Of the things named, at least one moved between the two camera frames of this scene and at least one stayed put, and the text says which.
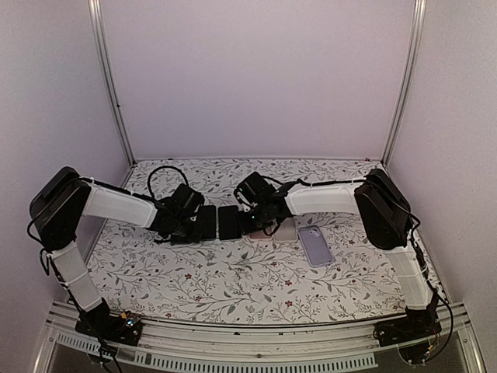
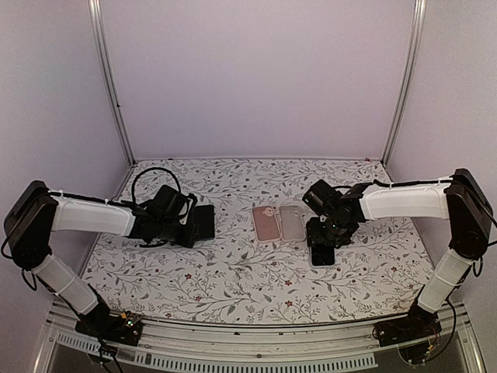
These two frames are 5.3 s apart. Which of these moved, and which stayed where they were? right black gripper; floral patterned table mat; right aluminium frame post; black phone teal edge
Moved: right black gripper
Stayed: floral patterned table mat; black phone teal edge; right aluminium frame post
